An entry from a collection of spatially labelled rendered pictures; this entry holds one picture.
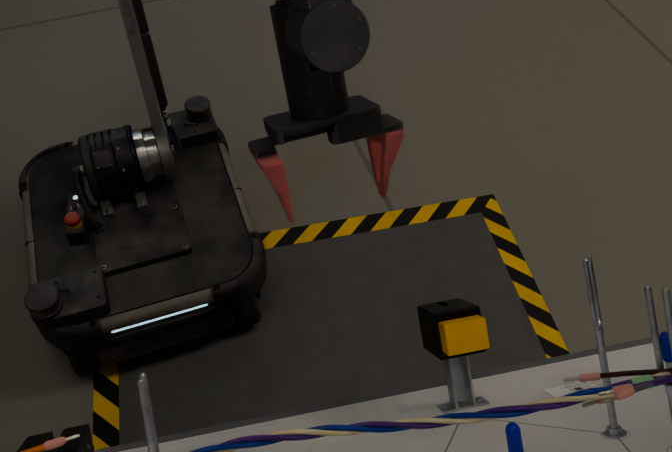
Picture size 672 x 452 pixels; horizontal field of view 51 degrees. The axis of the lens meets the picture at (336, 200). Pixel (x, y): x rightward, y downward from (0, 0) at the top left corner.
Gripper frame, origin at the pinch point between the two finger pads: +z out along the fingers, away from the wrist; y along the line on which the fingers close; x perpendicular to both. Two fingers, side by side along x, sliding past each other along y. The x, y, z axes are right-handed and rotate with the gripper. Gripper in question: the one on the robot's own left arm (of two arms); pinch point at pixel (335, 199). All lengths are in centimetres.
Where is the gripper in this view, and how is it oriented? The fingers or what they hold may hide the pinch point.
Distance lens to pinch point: 70.3
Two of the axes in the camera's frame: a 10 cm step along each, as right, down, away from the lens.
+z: 1.6, 9.2, 3.6
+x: -2.9, -3.0, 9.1
